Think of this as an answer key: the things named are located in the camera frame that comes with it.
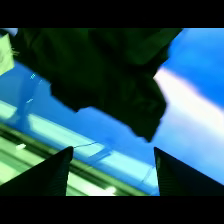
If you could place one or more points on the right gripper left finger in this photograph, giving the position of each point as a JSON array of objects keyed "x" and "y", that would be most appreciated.
[{"x": 50, "y": 176}]

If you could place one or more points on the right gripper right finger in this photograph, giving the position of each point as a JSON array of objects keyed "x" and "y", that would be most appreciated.
[{"x": 180, "y": 176}]

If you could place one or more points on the dark green garment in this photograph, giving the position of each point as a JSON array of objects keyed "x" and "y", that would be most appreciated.
[{"x": 110, "y": 73}]

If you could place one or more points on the pale garment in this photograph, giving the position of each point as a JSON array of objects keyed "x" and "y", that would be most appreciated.
[{"x": 5, "y": 55}]

